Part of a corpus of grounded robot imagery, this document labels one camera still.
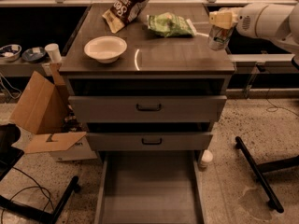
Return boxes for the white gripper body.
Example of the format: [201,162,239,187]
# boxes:
[220,3,267,38]

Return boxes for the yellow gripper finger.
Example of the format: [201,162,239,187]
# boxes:
[209,10,237,29]

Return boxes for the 7up soda can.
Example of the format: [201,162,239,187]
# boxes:
[208,25,234,50]

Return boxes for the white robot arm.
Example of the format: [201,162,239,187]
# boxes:
[209,3,299,56]

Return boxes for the grey drawer cabinet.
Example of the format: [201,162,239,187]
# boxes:
[59,2,237,161]

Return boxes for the grey top drawer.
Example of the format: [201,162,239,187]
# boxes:
[69,95,226,123]

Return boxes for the grey middle drawer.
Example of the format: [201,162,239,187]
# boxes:
[87,132,212,151]

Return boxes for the grey open bottom drawer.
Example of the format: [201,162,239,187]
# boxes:
[94,151,205,224]

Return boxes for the green chip bag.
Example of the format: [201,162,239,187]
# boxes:
[147,12,197,37]

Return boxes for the brown chip bag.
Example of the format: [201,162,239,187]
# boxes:
[102,0,149,34]

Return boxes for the black stand leg right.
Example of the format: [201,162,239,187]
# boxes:
[235,136,299,213]

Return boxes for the black stand leg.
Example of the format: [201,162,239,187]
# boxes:
[0,176,80,224]
[235,136,299,213]

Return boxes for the white paper cup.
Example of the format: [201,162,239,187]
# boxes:
[45,43,62,63]

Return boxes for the blue bowl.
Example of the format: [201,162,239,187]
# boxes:
[21,47,46,63]

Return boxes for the open cardboard box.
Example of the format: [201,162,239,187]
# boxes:
[10,71,97,161]

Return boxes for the white patterned bowl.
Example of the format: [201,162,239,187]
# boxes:
[0,44,21,62]

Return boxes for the black chair seat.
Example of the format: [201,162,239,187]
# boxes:
[0,124,23,180]

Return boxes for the black stand leg left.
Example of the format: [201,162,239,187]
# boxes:
[0,176,80,224]

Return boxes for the black cable on floor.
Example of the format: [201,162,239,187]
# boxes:
[0,165,55,224]

